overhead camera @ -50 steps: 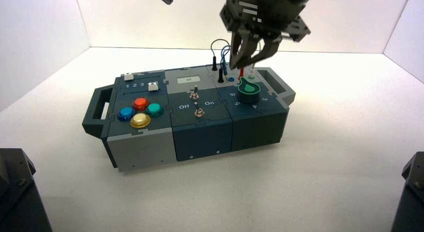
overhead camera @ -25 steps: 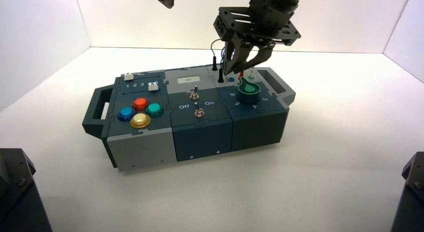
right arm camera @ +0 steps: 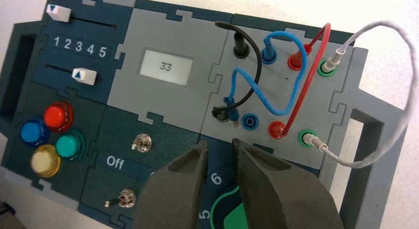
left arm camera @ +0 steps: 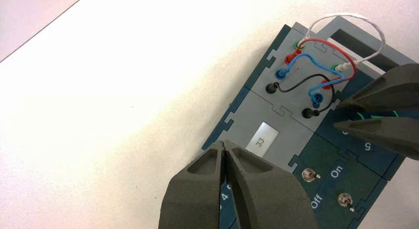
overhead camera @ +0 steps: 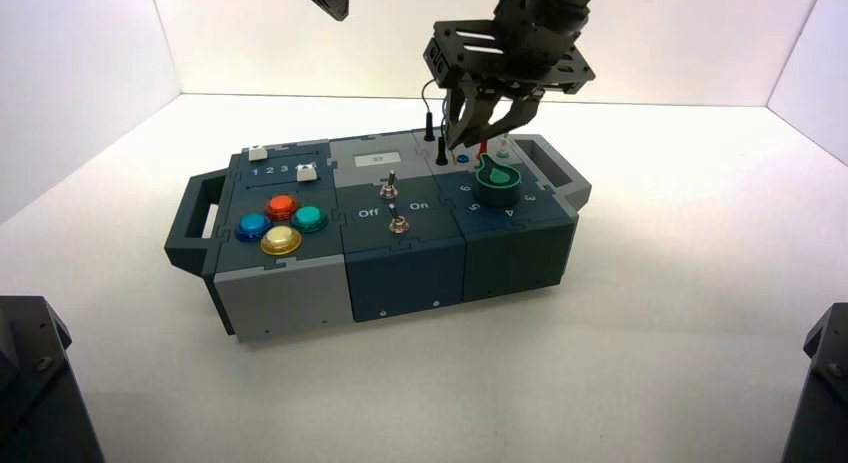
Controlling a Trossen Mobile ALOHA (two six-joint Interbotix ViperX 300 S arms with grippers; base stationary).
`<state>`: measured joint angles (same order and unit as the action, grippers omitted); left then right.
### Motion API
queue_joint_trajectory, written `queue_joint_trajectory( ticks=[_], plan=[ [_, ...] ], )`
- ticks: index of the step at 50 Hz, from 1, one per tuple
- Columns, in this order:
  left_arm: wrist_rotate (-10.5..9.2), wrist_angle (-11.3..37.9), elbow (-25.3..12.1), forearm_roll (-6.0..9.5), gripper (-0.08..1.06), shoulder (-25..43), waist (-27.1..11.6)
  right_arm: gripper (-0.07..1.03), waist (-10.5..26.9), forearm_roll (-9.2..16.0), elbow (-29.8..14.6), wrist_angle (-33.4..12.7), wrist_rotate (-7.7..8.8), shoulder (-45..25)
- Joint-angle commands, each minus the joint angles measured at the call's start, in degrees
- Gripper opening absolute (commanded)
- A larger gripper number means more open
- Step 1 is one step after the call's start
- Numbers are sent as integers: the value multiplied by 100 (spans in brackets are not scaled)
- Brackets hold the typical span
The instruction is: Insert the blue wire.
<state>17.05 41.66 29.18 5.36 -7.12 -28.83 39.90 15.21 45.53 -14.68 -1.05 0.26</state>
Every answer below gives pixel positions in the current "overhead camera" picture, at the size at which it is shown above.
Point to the metal toggle switch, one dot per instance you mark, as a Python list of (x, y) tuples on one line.
[(389, 188), (397, 221)]

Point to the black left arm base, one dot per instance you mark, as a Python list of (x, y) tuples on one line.
[(33, 394)]

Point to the blue round push button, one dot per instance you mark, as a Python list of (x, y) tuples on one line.
[(253, 226)]

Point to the small grey LCD display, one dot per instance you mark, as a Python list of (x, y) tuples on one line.
[(378, 159)]

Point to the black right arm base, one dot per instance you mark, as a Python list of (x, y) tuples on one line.
[(821, 394)]

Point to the black green rotary knob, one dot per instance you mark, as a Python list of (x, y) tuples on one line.
[(498, 182)]

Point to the white slider knob down arrow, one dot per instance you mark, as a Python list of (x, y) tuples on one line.
[(258, 153)]

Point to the white slider knob up arrow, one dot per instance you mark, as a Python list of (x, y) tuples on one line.
[(305, 173)]

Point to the blue grey modular task box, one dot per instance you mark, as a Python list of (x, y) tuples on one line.
[(285, 301)]

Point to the yellow round push button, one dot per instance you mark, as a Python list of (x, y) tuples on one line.
[(281, 240)]

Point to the green round push button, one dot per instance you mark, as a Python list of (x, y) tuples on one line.
[(309, 218)]

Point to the red round push button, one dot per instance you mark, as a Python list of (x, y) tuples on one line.
[(282, 207)]

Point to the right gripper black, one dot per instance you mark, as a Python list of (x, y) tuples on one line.
[(517, 62)]

